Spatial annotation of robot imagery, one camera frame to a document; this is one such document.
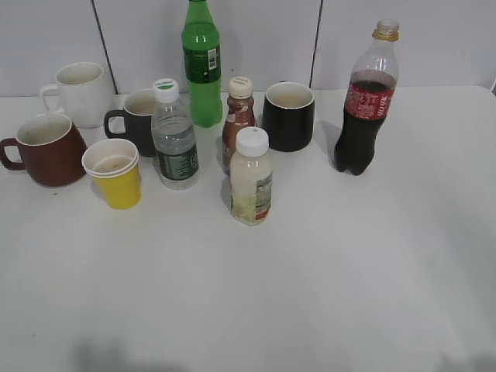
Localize cola bottle red label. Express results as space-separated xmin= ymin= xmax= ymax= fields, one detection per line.
xmin=334 ymin=19 xmax=399 ymax=175

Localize dark red ceramic mug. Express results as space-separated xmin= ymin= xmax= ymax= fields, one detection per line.
xmin=1 ymin=113 xmax=87 ymax=188

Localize black cup white interior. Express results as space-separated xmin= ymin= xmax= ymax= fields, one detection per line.
xmin=261 ymin=81 xmax=315 ymax=152

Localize yellow paper cup stack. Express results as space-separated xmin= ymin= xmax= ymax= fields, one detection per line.
xmin=81 ymin=139 xmax=141 ymax=210

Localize milky juice bottle white cap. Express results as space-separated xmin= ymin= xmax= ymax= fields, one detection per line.
xmin=230 ymin=126 xmax=273 ymax=226

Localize brown drink bottle cream cap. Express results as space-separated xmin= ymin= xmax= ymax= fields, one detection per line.
xmin=222 ymin=76 xmax=257 ymax=174

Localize clear water bottle green label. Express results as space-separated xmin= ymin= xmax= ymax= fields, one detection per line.
xmin=151 ymin=77 xmax=199 ymax=191

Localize green soda bottle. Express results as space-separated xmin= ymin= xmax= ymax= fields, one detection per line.
xmin=181 ymin=1 xmax=223 ymax=128

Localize white ceramic mug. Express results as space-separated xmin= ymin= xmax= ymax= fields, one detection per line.
xmin=40 ymin=62 xmax=115 ymax=129

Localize dark grey handled mug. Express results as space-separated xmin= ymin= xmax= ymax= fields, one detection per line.
xmin=104 ymin=88 xmax=156 ymax=157

